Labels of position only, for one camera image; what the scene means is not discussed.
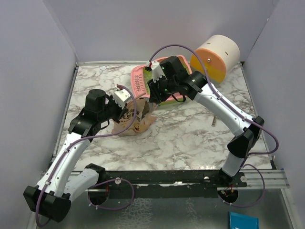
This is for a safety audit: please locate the orange drawer storage cabinet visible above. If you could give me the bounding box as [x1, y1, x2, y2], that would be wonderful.
[195, 35, 240, 84]

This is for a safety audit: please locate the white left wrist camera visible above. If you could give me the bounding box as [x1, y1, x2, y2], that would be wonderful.
[112, 89, 131, 108]

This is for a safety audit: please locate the blue card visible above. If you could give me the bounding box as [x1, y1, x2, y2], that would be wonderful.
[229, 212, 259, 229]

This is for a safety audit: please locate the aluminium frame rail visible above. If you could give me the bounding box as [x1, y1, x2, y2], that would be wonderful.
[51, 169, 290, 192]

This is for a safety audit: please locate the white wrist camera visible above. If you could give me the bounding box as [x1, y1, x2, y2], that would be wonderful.
[145, 61, 165, 83]
[112, 89, 131, 108]

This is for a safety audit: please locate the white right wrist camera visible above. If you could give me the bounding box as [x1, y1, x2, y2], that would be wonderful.
[145, 61, 165, 83]

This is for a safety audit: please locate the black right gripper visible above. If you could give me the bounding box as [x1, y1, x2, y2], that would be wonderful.
[147, 74, 177, 104]

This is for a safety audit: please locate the pink cat litter bag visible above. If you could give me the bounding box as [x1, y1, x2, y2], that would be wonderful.
[112, 97, 157, 136]

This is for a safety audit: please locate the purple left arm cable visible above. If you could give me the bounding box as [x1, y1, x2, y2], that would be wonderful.
[35, 84, 138, 227]

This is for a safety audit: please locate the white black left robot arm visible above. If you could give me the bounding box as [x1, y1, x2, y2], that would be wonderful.
[23, 85, 135, 227]

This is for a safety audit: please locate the pink green litter box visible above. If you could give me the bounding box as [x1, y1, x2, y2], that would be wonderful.
[131, 55, 192, 105]

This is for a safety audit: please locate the metal litter scoop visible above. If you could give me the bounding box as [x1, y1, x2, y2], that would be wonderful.
[140, 97, 159, 113]

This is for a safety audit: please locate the black base crossbar plate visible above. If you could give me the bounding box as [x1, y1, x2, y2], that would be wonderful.
[89, 170, 247, 199]

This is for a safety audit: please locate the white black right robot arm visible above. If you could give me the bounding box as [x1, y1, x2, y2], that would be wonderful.
[145, 56, 264, 187]

